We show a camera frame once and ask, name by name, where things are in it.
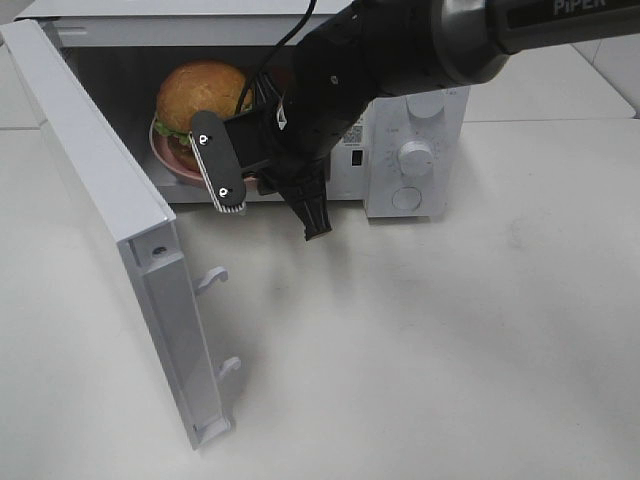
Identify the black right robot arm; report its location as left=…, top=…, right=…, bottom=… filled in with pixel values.
left=189, top=1, right=639, bottom=239

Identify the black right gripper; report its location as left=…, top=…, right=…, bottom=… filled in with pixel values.
left=189, top=29, right=378, bottom=240

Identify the white dial knob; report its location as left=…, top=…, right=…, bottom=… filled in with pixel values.
left=397, top=140, right=434, bottom=177
left=405, top=91, right=445, bottom=119

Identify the toy burger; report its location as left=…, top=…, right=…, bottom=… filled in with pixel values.
left=153, top=60, right=253, bottom=171

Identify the white microwave oven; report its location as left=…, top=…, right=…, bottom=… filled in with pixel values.
left=17, top=1, right=469, bottom=217

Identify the white warning label sticker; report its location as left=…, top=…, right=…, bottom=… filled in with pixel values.
left=341, top=111, right=369, bottom=148

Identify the pink plate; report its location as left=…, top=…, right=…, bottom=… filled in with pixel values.
left=148, top=115, right=266, bottom=190

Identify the white microwave door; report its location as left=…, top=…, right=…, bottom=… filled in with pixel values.
left=1, top=20, right=241, bottom=449

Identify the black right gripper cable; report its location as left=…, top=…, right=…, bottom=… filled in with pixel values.
left=234, top=0, right=321, bottom=116

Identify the round white door button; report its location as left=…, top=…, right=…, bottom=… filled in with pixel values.
left=392, top=187, right=422, bottom=211

